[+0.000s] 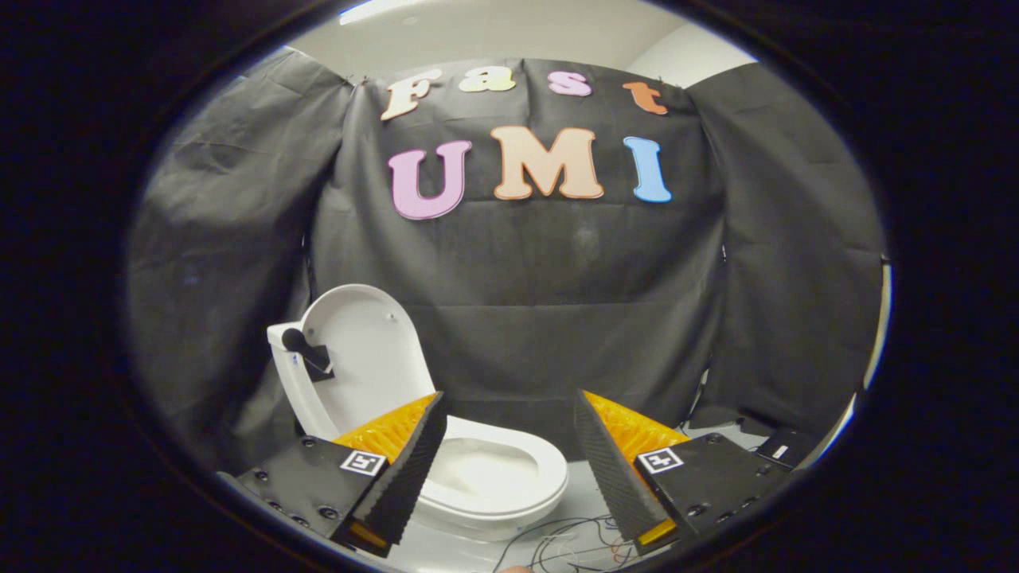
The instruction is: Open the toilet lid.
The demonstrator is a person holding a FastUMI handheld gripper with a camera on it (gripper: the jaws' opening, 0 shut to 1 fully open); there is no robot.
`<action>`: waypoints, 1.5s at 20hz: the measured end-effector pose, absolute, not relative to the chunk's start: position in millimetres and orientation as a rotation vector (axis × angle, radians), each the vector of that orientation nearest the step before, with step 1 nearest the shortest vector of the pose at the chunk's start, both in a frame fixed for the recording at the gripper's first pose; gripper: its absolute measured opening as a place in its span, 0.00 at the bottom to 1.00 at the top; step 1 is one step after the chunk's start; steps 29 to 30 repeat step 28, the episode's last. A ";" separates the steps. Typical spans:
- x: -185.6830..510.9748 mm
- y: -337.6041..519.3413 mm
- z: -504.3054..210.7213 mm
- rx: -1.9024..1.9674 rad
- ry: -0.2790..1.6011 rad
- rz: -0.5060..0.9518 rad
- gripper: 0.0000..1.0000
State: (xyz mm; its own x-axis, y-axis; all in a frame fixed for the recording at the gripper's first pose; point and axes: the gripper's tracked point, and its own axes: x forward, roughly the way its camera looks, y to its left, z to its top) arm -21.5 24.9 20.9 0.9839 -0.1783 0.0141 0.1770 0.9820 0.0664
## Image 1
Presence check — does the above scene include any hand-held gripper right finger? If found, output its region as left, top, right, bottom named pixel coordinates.
left=573, top=390, right=793, bottom=556

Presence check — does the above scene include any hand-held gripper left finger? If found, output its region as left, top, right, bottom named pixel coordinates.
left=217, top=392, right=449, bottom=559

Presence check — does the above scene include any white toilet lid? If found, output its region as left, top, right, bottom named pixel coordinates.
left=299, top=284, right=437, bottom=439

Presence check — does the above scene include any black toilet lid handle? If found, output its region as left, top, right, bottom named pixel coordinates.
left=281, top=328, right=335, bottom=383

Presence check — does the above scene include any white toilet seat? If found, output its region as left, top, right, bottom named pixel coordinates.
left=422, top=415, right=570, bottom=516

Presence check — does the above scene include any white toilet with tank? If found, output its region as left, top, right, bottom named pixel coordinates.
left=267, top=322, right=570, bottom=544

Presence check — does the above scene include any black box with label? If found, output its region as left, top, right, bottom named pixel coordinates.
left=755, top=428, right=817, bottom=470

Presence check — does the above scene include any black backdrop cloth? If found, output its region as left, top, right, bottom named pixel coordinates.
left=127, top=49, right=886, bottom=478

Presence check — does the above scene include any tangle of thin cables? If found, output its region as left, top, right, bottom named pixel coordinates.
left=494, top=513, right=638, bottom=573

